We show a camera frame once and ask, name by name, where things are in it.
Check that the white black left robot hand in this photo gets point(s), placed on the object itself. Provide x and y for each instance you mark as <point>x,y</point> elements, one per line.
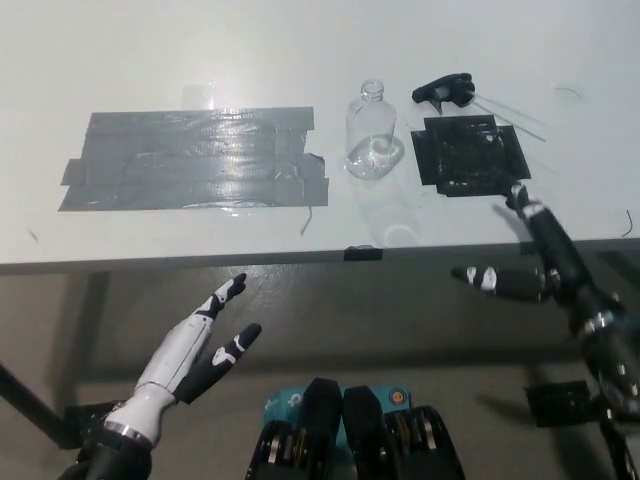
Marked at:
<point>175,360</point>

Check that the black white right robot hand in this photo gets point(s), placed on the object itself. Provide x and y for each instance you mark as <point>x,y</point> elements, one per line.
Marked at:
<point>560,255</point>

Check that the black spray trigger lid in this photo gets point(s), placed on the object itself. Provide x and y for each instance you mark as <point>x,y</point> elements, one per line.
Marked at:
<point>445,92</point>

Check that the black ribbed robot body block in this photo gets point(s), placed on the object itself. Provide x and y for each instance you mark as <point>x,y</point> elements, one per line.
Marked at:
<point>320,420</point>
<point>365,430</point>

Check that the clear plastic bottle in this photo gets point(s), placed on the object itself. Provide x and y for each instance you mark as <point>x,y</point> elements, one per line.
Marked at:
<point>370,145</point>

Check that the grey upright table leg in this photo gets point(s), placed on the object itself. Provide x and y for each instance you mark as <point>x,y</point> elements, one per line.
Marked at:
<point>87,340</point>

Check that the teal cardboard box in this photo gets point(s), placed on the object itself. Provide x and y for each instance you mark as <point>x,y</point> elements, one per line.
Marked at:
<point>285,402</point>

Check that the black slanted table leg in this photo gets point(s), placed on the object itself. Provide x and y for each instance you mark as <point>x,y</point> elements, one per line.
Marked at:
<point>30,402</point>

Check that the small black tape strip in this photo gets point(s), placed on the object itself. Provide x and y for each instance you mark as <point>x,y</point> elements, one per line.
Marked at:
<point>364,254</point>

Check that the grey duct tape patch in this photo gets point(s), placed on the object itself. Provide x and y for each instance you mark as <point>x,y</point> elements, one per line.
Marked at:
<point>200,160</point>

